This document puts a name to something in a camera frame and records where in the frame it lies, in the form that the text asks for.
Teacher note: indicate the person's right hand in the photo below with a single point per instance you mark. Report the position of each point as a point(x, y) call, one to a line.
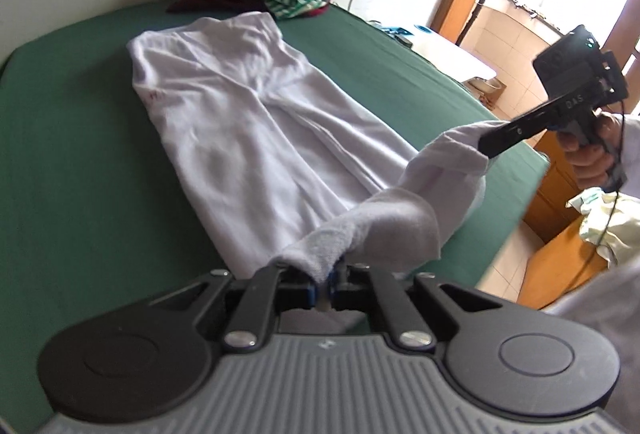
point(590, 166)

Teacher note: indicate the metal basin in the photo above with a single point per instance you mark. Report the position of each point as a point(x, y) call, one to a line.
point(487, 86)

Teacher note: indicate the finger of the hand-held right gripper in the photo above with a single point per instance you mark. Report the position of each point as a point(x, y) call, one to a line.
point(515, 131)

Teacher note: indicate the pale green cloth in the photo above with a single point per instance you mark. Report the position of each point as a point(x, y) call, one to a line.
point(610, 224)

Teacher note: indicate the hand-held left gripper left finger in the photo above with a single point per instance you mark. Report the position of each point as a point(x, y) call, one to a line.
point(311, 294)

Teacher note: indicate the blue tray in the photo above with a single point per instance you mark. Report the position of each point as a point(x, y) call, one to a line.
point(397, 30)

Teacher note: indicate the person's white shirt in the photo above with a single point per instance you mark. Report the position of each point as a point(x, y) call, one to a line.
point(620, 314)

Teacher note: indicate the dark red garment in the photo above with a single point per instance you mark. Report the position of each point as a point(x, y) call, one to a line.
point(185, 4)

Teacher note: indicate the blue round disc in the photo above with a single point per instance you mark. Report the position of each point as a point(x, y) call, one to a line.
point(425, 29)

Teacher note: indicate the green table cloth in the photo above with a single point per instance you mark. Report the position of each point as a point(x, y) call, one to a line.
point(75, 163)

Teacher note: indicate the white desk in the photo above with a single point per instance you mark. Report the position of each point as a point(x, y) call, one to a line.
point(450, 51)

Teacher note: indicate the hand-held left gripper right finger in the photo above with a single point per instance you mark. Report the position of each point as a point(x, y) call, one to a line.
point(336, 292)

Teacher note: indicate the white pants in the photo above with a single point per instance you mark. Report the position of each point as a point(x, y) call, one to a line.
point(250, 123)

